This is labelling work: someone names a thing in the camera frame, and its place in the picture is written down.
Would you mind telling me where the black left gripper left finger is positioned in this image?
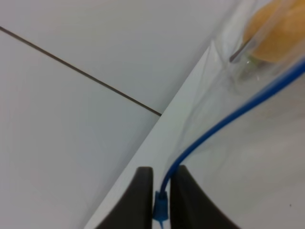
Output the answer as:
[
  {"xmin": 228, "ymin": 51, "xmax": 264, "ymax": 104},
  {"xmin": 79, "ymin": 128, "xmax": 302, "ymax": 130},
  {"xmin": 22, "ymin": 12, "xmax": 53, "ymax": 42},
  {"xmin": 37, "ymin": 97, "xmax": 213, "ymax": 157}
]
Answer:
[{"xmin": 97, "ymin": 167, "xmax": 153, "ymax": 229}]

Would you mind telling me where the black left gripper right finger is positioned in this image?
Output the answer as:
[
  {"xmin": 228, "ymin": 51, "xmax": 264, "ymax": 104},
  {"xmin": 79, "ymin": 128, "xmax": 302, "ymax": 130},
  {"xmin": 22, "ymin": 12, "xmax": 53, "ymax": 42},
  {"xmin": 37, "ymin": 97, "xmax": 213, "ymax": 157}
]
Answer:
[{"xmin": 170, "ymin": 165, "xmax": 239, "ymax": 229}]

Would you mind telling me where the clear zip bag blue strip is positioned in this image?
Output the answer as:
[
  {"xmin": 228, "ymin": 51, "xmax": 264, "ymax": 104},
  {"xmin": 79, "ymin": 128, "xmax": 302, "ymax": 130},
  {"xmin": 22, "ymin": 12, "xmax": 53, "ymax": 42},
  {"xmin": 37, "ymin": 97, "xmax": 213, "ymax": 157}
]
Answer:
[{"xmin": 152, "ymin": 0, "xmax": 305, "ymax": 229}]

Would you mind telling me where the yellow pear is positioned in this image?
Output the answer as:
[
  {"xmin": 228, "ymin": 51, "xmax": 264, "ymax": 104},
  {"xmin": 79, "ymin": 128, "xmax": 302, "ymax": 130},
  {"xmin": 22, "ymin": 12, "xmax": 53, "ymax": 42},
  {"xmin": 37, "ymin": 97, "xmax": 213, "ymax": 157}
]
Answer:
[{"xmin": 229, "ymin": 0, "xmax": 305, "ymax": 63}]

